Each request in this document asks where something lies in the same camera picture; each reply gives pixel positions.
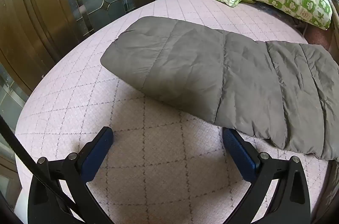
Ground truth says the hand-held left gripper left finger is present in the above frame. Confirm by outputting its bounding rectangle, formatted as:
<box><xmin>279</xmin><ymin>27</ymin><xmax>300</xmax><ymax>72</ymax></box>
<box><xmin>27</xmin><ymin>126</ymin><xmax>115</xmax><ymax>224</ymax></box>

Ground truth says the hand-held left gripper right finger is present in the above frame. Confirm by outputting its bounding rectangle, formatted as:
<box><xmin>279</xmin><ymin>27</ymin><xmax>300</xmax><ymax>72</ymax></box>
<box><xmin>222</xmin><ymin>127</ymin><xmax>311</xmax><ymax>224</ymax></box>

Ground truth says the grey-brown puffer jacket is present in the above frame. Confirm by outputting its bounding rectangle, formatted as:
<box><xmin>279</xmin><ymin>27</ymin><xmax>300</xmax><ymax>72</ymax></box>
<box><xmin>100</xmin><ymin>16</ymin><xmax>339</xmax><ymax>161</ymax></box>

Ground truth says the pink quilted bed cover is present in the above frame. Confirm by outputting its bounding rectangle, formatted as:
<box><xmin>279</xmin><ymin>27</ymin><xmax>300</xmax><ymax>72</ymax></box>
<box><xmin>14</xmin><ymin>0</ymin><xmax>331</xmax><ymax>224</ymax></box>

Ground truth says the maroon sofa armrest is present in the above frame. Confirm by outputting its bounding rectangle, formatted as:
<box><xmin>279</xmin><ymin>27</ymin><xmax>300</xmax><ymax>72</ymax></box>
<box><xmin>304</xmin><ymin>25</ymin><xmax>339</xmax><ymax>55</ymax></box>

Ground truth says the wooden door with stained glass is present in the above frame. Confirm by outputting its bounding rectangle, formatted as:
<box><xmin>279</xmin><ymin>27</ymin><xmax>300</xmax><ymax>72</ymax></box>
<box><xmin>0</xmin><ymin>0</ymin><xmax>157</xmax><ymax>113</ymax></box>

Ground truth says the black strap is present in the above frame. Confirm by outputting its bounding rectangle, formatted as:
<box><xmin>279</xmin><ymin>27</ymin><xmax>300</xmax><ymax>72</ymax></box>
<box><xmin>0</xmin><ymin>116</ymin><xmax>77</xmax><ymax>216</ymax></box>

